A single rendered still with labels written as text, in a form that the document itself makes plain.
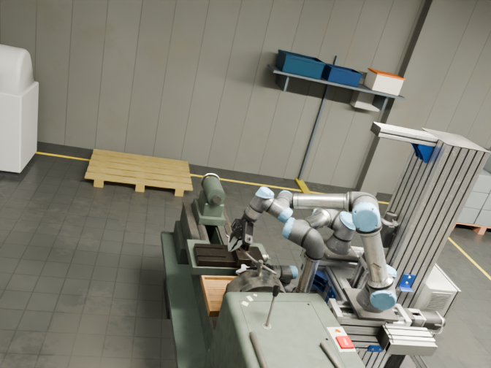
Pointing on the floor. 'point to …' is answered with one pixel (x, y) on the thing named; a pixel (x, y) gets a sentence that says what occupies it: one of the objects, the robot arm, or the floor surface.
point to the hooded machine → (17, 110)
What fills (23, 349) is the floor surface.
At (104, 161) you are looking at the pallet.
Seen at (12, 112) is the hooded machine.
